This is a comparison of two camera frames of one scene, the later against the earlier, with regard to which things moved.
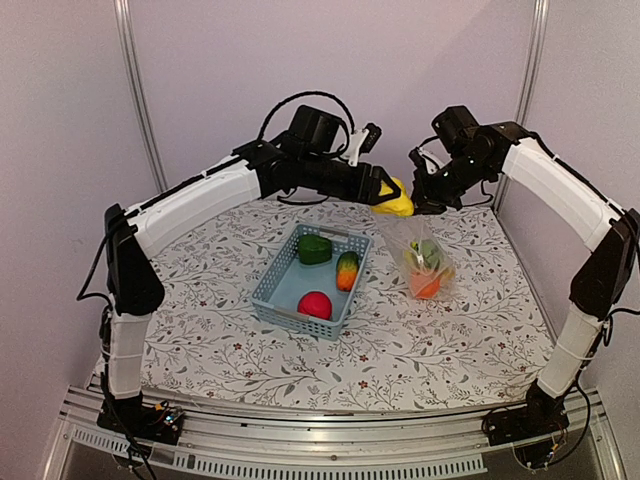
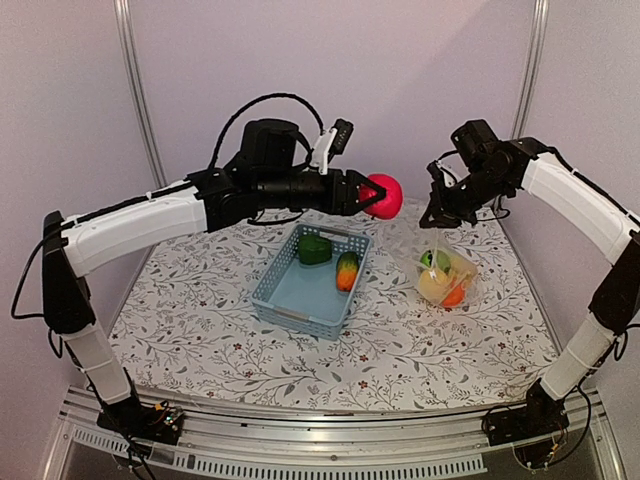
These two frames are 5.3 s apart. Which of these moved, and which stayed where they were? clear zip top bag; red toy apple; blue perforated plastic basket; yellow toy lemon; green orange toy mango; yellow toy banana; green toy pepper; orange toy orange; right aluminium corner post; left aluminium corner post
Moved: orange toy orange; yellow toy banana; clear zip top bag; red toy apple; yellow toy lemon
Stayed: green toy pepper; left aluminium corner post; green orange toy mango; blue perforated plastic basket; right aluminium corner post
